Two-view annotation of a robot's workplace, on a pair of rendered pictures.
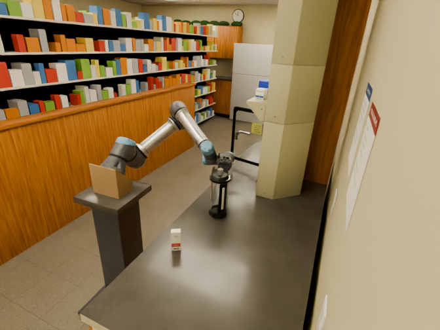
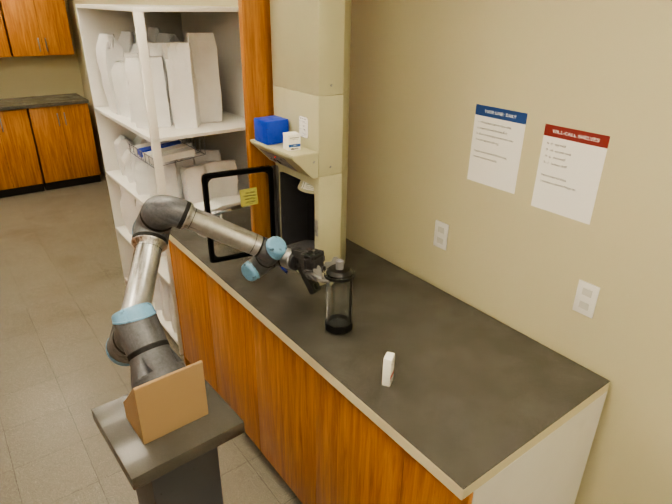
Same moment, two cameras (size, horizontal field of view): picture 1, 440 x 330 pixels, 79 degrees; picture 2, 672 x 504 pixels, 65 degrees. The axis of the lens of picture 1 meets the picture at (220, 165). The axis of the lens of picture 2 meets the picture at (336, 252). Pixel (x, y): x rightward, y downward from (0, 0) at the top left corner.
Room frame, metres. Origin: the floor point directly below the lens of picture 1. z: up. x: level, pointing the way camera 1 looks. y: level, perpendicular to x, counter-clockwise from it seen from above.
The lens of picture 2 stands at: (0.43, 1.41, 2.02)
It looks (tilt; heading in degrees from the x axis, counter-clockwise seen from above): 25 degrees down; 300
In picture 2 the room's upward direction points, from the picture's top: 1 degrees clockwise
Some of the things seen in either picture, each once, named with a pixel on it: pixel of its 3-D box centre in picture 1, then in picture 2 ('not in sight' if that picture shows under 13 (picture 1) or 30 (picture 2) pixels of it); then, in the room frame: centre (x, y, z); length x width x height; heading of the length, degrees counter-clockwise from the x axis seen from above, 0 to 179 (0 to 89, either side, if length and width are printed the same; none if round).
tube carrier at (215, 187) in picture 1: (219, 194); (338, 298); (1.23, 0.00, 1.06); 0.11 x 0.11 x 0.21
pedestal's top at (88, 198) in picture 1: (114, 192); (167, 420); (1.42, 0.64, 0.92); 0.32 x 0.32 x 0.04; 70
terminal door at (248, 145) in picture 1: (250, 137); (240, 214); (1.83, -0.21, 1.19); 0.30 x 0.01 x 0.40; 58
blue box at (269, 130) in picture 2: (268, 88); (271, 129); (1.70, -0.27, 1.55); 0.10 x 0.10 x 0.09; 67
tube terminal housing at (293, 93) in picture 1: (289, 132); (321, 183); (1.55, -0.41, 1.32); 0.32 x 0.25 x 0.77; 157
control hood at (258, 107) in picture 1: (262, 105); (283, 158); (1.62, -0.24, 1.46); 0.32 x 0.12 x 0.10; 157
